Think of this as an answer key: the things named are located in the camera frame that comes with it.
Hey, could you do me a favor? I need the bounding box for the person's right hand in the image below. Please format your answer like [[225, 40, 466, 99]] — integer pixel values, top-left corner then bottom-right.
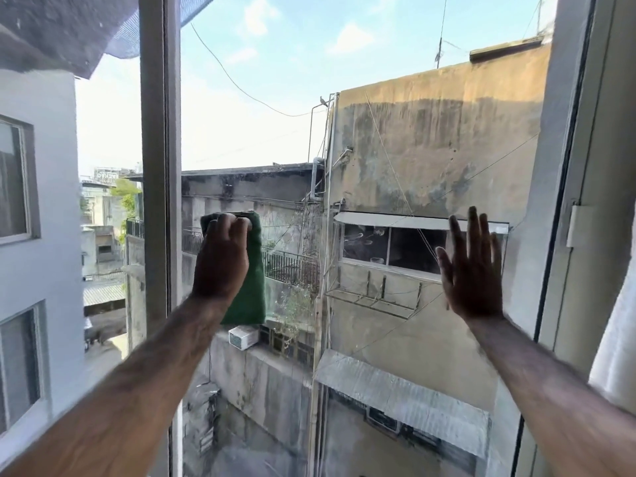
[[435, 206, 505, 322]]

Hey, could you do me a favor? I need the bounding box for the person's left hand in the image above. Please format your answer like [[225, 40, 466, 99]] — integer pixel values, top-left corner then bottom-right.
[[191, 212, 253, 304]]

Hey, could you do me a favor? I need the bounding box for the green cleaning cloth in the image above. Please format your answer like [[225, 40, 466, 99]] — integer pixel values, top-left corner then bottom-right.
[[200, 211, 267, 326]]

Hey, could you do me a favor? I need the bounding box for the person's left forearm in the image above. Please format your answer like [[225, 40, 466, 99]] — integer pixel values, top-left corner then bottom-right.
[[0, 294, 235, 477]]

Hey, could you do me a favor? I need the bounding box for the person's right forearm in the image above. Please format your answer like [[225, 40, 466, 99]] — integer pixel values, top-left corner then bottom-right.
[[466, 314, 636, 477]]

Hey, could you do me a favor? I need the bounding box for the grey weathered building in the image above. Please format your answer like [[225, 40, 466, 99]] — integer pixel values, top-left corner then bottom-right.
[[124, 163, 329, 477]]

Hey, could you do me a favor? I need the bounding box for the dark window with awning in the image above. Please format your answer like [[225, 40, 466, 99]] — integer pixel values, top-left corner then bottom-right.
[[333, 211, 510, 284]]

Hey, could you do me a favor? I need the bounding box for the black balcony railing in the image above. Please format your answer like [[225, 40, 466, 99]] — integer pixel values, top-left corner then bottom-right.
[[127, 218, 322, 290]]

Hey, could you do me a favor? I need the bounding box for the white window hinge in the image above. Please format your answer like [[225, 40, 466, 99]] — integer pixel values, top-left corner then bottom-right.
[[566, 199, 591, 249]]

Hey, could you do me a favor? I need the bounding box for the grey drain pipe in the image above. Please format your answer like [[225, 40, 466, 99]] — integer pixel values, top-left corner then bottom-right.
[[305, 105, 330, 203]]

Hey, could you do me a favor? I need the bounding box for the white air conditioner unit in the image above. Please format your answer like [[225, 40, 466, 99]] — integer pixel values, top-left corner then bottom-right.
[[228, 326, 260, 351]]

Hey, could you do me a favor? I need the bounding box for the grey window mullion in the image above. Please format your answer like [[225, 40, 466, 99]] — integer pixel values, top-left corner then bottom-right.
[[138, 0, 184, 477]]

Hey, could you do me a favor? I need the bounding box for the green tree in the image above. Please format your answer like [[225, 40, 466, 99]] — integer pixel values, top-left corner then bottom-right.
[[110, 179, 143, 244]]

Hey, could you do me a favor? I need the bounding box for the corrugated metal awning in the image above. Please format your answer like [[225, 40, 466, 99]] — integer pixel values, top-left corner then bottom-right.
[[314, 349, 492, 460]]

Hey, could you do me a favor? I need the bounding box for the white curtain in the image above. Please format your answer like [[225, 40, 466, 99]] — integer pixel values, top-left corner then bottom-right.
[[588, 280, 636, 415]]

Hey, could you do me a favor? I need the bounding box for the white building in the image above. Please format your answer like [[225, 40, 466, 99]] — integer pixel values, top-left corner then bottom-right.
[[0, 68, 86, 440]]

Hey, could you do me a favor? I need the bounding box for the rooftop antenna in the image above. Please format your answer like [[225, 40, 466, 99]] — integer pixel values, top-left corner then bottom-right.
[[434, 0, 470, 70]]

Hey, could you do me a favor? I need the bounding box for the grey mesh netting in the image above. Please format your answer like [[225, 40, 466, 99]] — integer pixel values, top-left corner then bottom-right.
[[102, 0, 220, 61]]

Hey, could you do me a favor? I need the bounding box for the dark concrete overhang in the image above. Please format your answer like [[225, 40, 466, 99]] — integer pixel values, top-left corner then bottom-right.
[[0, 0, 141, 81]]

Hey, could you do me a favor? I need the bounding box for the metal wall rack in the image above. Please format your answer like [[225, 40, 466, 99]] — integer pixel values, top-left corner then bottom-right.
[[325, 271, 429, 320]]

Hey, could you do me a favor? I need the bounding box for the hanging black cable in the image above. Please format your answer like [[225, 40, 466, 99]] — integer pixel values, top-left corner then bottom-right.
[[190, 22, 329, 118]]

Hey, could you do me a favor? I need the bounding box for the white window frame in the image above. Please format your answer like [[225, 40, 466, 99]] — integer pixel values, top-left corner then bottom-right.
[[514, 0, 636, 477]]

